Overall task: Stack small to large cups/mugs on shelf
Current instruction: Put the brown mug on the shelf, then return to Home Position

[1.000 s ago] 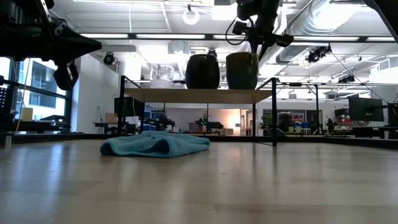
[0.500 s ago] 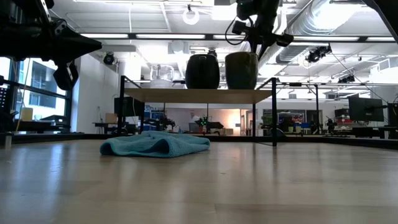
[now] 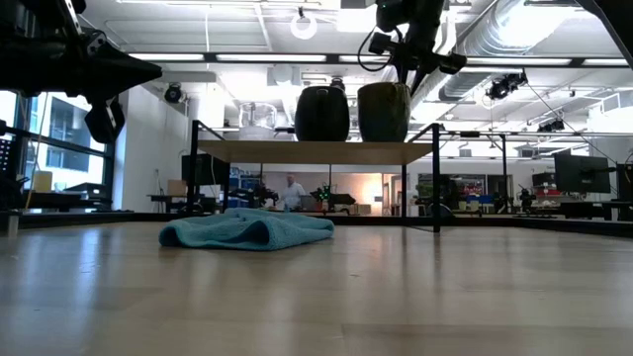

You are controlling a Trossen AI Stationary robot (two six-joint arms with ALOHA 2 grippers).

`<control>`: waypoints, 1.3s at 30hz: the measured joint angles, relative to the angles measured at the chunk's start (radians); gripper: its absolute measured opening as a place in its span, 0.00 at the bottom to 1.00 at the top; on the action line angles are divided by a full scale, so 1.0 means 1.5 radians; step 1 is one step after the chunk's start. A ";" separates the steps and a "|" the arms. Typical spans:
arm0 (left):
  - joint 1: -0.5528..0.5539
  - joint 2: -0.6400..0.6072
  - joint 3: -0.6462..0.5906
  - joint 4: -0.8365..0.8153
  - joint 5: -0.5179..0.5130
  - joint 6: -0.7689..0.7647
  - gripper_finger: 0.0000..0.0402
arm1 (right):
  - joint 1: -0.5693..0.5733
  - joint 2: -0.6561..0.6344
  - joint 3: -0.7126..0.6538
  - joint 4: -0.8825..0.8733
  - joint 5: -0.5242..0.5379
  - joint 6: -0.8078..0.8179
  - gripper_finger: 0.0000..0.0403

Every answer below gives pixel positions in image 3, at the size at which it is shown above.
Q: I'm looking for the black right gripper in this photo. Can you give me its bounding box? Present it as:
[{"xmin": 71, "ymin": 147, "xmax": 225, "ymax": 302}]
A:
[{"xmin": 368, "ymin": 0, "xmax": 469, "ymax": 96}]

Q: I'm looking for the black screen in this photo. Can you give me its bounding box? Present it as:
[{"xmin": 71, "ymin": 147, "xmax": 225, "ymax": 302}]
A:
[{"xmin": 181, "ymin": 153, "xmax": 229, "ymax": 188}]

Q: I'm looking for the yellow box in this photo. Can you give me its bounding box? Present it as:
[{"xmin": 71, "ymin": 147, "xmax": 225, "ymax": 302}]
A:
[{"xmin": 32, "ymin": 170, "xmax": 53, "ymax": 194}]

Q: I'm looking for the person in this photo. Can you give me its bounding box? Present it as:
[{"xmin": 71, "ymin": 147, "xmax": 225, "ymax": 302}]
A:
[{"xmin": 281, "ymin": 172, "xmax": 308, "ymax": 212}]

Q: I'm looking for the clear glass mug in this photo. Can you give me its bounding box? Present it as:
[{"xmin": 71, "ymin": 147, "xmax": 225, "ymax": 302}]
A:
[{"xmin": 238, "ymin": 101, "xmax": 278, "ymax": 141}]

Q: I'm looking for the blue microfibre cloth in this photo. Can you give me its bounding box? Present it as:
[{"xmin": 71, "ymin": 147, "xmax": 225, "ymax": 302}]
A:
[{"xmin": 157, "ymin": 207, "xmax": 336, "ymax": 252}]

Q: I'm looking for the black computer monitor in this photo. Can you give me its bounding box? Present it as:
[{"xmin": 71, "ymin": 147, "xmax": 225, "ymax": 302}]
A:
[{"xmin": 553, "ymin": 150, "xmax": 612, "ymax": 195}]

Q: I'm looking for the white ring light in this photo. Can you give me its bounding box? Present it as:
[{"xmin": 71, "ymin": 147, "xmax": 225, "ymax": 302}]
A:
[{"xmin": 290, "ymin": 12, "xmax": 318, "ymax": 42}]

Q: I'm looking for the black ceiling fixture cluster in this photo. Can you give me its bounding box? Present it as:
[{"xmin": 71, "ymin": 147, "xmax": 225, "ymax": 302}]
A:
[{"xmin": 487, "ymin": 71, "xmax": 528, "ymax": 101}]

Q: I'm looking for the wooden shelf black metal frame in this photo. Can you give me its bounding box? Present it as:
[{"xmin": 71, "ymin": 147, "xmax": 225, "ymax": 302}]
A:
[{"xmin": 186, "ymin": 120, "xmax": 442, "ymax": 233}]

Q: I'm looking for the black mug green inside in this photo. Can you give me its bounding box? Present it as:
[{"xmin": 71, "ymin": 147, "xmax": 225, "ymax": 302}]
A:
[{"xmin": 294, "ymin": 84, "xmax": 351, "ymax": 143}]

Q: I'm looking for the long ceiling light bar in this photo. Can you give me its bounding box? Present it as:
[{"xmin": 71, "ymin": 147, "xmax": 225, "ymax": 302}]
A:
[{"xmin": 126, "ymin": 51, "xmax": 633, "ymax": 68}]

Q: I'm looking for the brown teal glazed mug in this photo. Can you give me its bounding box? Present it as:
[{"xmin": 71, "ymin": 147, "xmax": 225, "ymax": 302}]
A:
[{"xmin": 356, "ymin": 81, "xmax": 412, "ymax": 143}]

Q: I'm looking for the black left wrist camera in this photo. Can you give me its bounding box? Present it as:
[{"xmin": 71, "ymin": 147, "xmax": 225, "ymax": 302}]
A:
[{"xmin": 83, "ymin": 97, "xmax": 126, "ymax": 145}]

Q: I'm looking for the black aluminium rig frame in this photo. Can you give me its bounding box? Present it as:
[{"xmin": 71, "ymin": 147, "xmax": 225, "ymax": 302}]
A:
[{"xmin": 0, "ymin": 211, "xmax": 633, "ymax": 239}]

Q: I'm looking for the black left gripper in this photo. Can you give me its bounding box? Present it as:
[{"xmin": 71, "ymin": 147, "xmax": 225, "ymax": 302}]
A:
[{"xmin": 0, "ymin": 0, "xmax": 163, "ymax": 98}]

